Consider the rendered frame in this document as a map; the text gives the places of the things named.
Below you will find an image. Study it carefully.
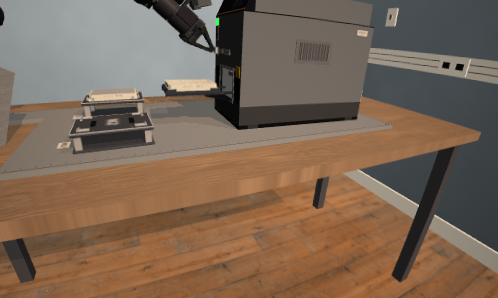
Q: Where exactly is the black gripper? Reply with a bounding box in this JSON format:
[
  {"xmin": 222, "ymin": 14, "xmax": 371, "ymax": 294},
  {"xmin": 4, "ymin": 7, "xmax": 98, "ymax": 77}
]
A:
[{"xmin": 167, "ymin": 5, "xmax": 215, "ymax": 52}]

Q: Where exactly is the small white label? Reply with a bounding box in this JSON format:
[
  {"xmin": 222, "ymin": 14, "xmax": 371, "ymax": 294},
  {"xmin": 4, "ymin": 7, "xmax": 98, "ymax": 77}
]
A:
[{"xmin": 57, "ymin": 142, "xmax": 71, "ymax": 148}]

